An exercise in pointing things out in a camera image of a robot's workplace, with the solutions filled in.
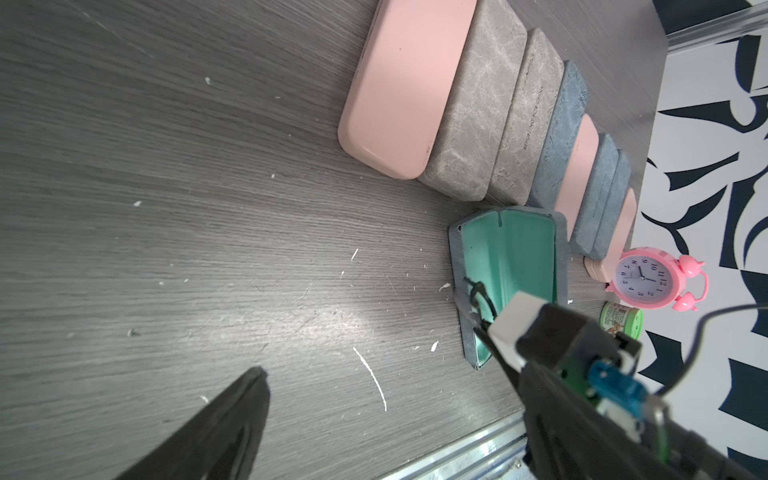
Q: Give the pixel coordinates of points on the teal case black sunglasses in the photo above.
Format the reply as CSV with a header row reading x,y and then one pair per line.
x,y
466,147

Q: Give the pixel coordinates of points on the grey case white glasses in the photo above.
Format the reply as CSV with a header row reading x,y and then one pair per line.
x,y
567,114

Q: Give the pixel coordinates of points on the pink case red glasses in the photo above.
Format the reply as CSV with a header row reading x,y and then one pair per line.
x,y
402,83

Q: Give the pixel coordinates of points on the pink alarm clock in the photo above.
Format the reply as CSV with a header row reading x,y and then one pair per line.
x,y
650,278

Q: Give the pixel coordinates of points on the grey case black sunglasses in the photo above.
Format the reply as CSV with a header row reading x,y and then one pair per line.
x,y
613,205

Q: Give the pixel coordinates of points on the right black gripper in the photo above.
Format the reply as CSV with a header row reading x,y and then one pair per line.
x,y
587,417

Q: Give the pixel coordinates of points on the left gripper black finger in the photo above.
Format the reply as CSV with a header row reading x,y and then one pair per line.
x,y
220,442

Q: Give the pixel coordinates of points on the grey teal case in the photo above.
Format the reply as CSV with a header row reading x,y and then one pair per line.
x,y
507,250

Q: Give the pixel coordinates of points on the teal case yellow glasses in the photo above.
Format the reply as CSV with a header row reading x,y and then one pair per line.
x,y
528,121

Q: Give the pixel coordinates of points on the pink case purple glasses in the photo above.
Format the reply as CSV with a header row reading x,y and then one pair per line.
x,y
604,270

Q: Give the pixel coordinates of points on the pink case thin glasses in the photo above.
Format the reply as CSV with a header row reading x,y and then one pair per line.
x,y
577,173

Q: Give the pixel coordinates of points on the green round tin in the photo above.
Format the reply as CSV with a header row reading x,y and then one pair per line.
x,y
616,318

